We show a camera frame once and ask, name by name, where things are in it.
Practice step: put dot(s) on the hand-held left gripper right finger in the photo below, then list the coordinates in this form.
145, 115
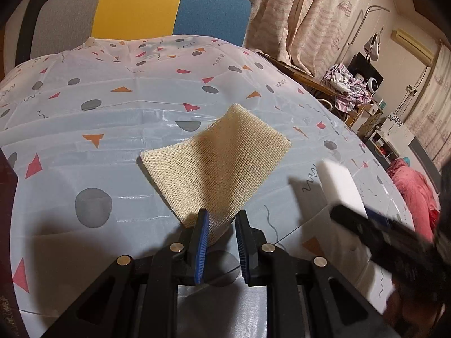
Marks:
243, 246

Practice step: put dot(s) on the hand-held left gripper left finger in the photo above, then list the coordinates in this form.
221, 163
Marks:
201, 246

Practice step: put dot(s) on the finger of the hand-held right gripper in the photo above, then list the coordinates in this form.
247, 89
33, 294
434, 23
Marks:
384, 236

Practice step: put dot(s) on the white foam sponge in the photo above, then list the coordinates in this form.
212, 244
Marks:
340, 186

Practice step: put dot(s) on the beige mesh cloth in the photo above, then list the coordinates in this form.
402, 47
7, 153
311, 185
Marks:
218, 162

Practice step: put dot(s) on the pink fluffy blanket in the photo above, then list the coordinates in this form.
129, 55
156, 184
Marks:
412, 190

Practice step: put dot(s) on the white cabinet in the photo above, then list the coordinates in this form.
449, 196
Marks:
396, 133

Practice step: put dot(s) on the pale side curtain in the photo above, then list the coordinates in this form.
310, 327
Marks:
435, 112

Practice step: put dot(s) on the small white fan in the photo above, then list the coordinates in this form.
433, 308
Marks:
372, 84

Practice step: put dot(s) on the pile of clothes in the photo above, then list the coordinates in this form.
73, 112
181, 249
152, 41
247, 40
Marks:
347, 88

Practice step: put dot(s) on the black monitor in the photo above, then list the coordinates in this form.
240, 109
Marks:
363, 65

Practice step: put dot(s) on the wooden desk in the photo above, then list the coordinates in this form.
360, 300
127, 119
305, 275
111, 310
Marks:
303, 77

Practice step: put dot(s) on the clothes iron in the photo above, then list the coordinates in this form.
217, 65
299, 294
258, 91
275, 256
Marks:
373, 45

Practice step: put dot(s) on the pink patterned curtain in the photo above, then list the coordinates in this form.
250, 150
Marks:
306, 17

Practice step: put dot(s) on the grey yellow blue chair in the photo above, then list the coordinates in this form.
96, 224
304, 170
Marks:
141, 10

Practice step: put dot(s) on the wall air conditioner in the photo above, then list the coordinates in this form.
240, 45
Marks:
412, 44

